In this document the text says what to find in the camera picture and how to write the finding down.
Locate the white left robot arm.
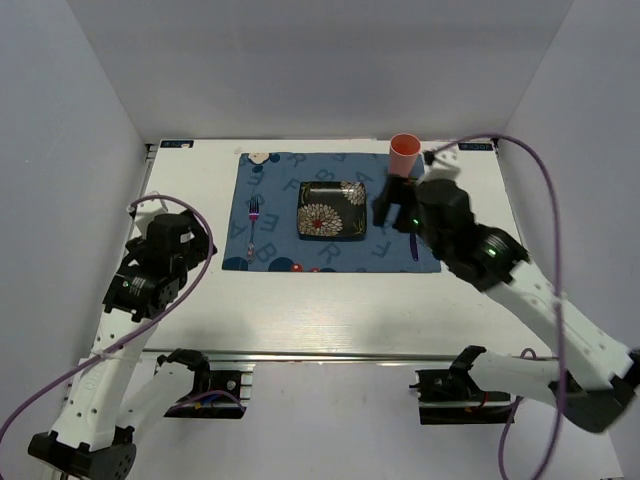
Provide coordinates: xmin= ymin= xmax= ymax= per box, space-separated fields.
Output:
xmin=28 ymin=210 xmax=217 ymax=479

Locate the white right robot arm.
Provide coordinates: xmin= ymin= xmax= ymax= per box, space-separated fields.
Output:
xmin=373 ymin=175 xmax=639 ymax=433

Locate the right blue table label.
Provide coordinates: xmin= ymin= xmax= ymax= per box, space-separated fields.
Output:
xmin=457 ymin=142 xmax=494 ymax=151

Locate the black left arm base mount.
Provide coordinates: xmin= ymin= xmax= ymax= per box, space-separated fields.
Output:
xmin=165 ymin=361 xmax=254 ymax=420

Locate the purple plastic knife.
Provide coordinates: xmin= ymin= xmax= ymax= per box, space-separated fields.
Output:
xmin=409 ymin=233 xmax=419 ymax=262

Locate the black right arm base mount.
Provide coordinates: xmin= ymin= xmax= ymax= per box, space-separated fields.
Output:
xmin=409 ymin=369 xmax=513 ymax=426

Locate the black floral square plate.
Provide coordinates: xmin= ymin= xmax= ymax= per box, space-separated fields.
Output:
xmin=296 ymin=181 xmax=368 ymax=241

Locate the silver fork pink band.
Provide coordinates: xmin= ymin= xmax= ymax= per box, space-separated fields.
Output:
xmin=246 ymin=196 xmax=260 ymax=264

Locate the pink plastic cup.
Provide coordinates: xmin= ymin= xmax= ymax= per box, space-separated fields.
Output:
xmin=389 ymin=133 xmax=421 ymax=177

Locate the blue cartoon print cloth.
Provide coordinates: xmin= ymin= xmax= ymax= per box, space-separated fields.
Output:
xmin=222 ymin=152 xmax=441 ymax=274

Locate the left blue table label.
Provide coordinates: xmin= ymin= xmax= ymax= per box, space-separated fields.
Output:
xmin=159 ymin=139 xmax=194 ymax=149

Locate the blue table label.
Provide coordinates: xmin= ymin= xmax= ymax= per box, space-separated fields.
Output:
xmin=159 ymin=139 xmax=194 ymax=149
xmin=457 ymin=142 xmax=494 ymax=151

